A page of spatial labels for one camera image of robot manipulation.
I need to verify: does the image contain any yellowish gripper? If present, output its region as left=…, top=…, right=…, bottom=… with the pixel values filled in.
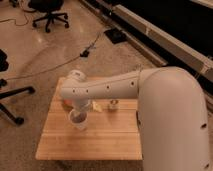
left=70, top=100, right=103, bottom=122

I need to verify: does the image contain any black office chair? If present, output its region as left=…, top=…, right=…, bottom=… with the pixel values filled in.
left=28, top=0, right=69, bottom=33

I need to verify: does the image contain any small white bottle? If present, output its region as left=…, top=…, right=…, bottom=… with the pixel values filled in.
left=108, top=99, right=119, bottom=111

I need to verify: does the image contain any black floor cable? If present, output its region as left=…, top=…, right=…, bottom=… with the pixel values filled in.
left=6, top=31, right=103, bottom=82

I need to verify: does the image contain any black chair base left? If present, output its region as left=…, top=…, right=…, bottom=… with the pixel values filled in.
left=0, top=49, right=36, bottom=126

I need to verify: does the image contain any wooden table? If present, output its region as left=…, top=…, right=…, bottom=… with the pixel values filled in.
left=35, top=77, right=142, bottom=160

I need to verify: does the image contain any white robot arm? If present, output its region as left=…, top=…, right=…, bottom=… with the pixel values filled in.
left=60, top=67, right=212, bottom=171

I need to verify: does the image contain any orange bowl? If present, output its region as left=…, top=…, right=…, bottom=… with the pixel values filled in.
left=63, top=99, right=72, bottom=106

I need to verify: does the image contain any black floor mat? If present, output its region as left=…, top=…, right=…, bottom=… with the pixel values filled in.
left=104, top=28, right=126, bottom=44

